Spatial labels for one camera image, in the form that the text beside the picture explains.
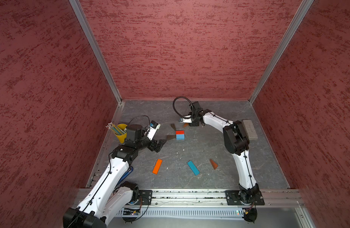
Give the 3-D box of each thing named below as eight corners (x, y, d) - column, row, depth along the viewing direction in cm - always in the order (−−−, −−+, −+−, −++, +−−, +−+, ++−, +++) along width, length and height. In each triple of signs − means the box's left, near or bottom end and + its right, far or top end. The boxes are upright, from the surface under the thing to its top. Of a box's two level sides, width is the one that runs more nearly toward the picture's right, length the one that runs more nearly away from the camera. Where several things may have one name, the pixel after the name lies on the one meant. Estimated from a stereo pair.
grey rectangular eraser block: (248, 141, 99) (250, 138, 96) (241, 121, 110) (242, 118, 107) (257, 141, 99) (259, 138, 96) (249, 121, 110) (251, 119, 107)
